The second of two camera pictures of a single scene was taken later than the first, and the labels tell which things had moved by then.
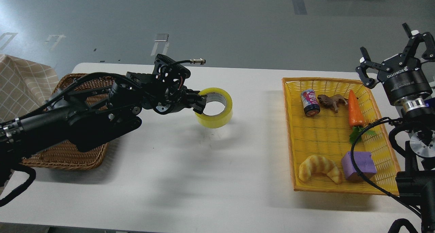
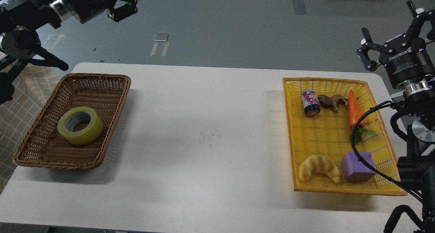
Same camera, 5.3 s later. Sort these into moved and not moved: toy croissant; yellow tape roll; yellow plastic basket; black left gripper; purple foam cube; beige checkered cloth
Moved: black left gripper; yellow tape roll
Not moved: purple foam cube; toy croissant; yellow plastic basket; beige checkered cloth
